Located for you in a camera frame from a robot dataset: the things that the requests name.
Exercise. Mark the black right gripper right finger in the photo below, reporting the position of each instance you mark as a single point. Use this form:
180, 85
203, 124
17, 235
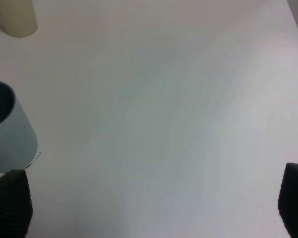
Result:
288, 199

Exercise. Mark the teal plastic cup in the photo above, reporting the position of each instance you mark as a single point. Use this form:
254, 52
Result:
18, 141

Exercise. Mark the pale green plastic cup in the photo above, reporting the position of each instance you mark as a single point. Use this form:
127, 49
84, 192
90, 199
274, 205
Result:
17, 17

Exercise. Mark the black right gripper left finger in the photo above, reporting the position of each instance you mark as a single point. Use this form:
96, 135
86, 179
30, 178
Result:
16, 208

